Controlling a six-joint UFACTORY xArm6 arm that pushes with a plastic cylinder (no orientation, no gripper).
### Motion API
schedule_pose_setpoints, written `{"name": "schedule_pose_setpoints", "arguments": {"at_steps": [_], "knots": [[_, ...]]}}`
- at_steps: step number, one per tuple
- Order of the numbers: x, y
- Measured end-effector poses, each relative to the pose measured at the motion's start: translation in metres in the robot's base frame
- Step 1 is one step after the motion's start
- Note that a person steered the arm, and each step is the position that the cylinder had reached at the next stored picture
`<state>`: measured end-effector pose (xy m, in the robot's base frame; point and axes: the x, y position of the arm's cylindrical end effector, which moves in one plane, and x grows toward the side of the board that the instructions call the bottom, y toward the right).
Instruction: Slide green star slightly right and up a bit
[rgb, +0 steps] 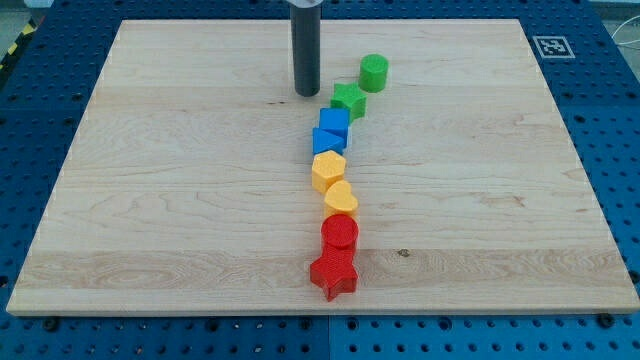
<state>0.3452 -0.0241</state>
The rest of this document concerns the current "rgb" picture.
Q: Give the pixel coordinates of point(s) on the green cylinder block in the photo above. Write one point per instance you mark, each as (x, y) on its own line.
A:
(373, 73)

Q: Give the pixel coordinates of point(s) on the red cylinder block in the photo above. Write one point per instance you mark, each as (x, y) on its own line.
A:
(339, 232)

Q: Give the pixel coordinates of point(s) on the blue triangle block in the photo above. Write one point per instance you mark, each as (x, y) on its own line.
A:
(323, 141)

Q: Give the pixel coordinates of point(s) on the yellow black hazard tape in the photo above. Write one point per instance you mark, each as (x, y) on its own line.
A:
(17, 48)

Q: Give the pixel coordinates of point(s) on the green star block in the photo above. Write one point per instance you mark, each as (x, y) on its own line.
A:
(349, 96)

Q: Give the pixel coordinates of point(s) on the yellow hexagon block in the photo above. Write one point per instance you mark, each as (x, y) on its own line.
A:
(327, 168)

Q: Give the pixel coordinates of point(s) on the yellow heart block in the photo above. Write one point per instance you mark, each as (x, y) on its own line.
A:
(339, 199)

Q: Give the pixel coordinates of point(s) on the blue cube block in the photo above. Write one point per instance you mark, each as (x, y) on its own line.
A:
(335, 121)

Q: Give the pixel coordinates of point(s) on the white rod mount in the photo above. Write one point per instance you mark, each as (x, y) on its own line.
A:
(305, 2)

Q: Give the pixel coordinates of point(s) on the red star block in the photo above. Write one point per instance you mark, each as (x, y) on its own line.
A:
(334, 272)

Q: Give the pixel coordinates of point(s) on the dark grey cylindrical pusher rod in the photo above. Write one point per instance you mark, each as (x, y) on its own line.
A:
(305, 21)

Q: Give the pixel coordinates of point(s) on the light wooden board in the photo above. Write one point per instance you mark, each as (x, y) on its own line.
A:
(187, 188)

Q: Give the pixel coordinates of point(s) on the white fiducial marker tag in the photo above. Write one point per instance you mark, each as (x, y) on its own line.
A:
(553, 47)

